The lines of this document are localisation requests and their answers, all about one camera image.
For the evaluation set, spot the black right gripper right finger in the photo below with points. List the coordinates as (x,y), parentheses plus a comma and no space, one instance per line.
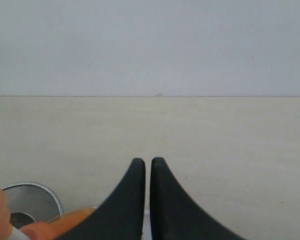
(174,215)

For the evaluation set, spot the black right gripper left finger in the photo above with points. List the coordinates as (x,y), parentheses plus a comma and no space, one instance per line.
(130,192)

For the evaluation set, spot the orange pump soap bottle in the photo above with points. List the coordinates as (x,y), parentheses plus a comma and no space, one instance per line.
(39,230)

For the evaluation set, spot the white rectangular plastic tray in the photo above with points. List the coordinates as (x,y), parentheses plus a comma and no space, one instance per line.
(147,225)

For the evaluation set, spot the steel mesh strainer basket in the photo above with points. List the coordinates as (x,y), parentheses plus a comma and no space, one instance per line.
(31,202)

